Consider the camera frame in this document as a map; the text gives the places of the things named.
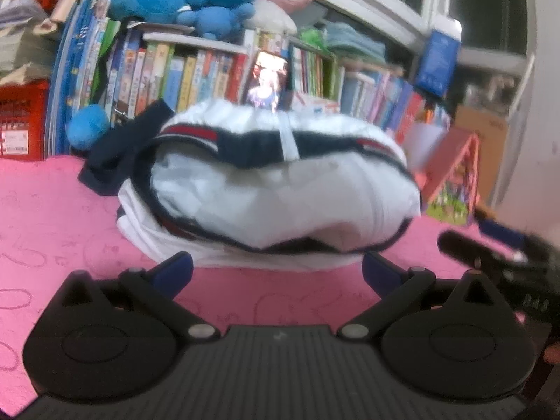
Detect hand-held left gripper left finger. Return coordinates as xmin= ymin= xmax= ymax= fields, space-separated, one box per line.
xmin=60 ymin=251 xmax=219 ymax=343

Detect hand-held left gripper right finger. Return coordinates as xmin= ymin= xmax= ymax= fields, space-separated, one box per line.
xmin=339 ymin=251 xmax=500 ymax=343

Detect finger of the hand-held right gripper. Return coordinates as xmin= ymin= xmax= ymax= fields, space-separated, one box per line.
xmin=475 ymin=208 xmax=528 ymax=250
xmin=437 ymin=230 xmax=499 ymax=269

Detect navy and white jacket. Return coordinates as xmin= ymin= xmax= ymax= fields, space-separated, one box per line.
xmin=78 ymin=98 xmax=423 ymax=272

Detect pink toy house book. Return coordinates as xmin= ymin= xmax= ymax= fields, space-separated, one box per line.
xmin=418 ymin=126 xmax=482 ymax=227

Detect brown cardboard box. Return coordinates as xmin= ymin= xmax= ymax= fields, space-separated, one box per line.
xmin=453 ymin=105 xmax=510 ymax=204

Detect blue plush ball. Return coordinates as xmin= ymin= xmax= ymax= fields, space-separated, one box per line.
xmin=65 ymin=105 xmax=110 ymax=149

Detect white colourful card box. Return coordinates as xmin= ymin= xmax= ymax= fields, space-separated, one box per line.
xmin=291 ymin=93 xmax=341 ymax=115

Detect blue carton pack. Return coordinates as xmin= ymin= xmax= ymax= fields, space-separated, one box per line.
xmin=413 ymin=15 xmax=462 ymax=97

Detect large red plastic basket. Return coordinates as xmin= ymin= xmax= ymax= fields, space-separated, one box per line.
xmin=0 ymin=81 xmax=51 ymax=160

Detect folded green towels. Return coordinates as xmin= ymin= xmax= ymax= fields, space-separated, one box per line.
xmin=326 ymin=22 xmax=388 ymax=64

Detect stack of papers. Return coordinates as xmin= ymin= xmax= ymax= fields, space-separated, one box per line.
xmin=0 ymin=0 xmax=66 ymax=86

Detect beige rolled paper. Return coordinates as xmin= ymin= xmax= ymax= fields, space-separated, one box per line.
xmin=33 ymin=0 xmax=110 ymax=36

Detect white window frame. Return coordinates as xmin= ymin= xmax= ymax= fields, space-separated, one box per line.
xmin=313 ymin=0 xmax=539 ymax=68

